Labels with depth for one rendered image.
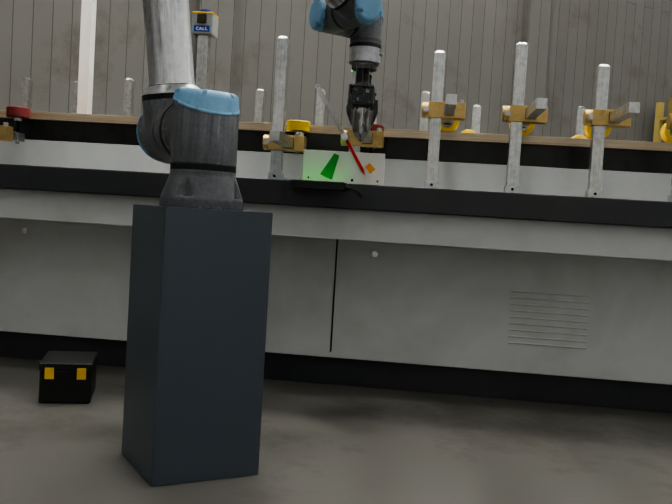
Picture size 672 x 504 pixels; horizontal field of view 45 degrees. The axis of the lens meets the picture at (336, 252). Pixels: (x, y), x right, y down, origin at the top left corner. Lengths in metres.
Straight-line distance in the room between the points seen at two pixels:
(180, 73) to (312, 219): 0.80
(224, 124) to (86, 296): 1.37
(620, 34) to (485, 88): 2.00
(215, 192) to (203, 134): 0.13
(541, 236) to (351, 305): 0.69
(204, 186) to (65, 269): 1.35
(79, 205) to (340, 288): 0.92
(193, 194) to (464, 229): 1.07
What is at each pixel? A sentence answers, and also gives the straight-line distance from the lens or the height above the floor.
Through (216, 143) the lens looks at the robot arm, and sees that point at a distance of 1.85.
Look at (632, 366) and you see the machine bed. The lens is 2.94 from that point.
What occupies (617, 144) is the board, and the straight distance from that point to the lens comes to 2.88.
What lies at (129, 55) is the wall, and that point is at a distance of 6.80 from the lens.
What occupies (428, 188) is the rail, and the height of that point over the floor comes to 0.70.
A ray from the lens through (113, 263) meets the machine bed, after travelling 3.03.
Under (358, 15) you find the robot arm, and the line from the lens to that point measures 2.16.
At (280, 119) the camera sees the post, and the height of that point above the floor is 0.89.
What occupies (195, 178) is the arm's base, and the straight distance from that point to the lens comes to 1.84.
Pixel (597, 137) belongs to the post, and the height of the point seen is 0.88.
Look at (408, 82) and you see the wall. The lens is 7.89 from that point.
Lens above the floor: 0.62
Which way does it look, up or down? 3 degrees down
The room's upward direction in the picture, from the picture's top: 3 degrees clockwise
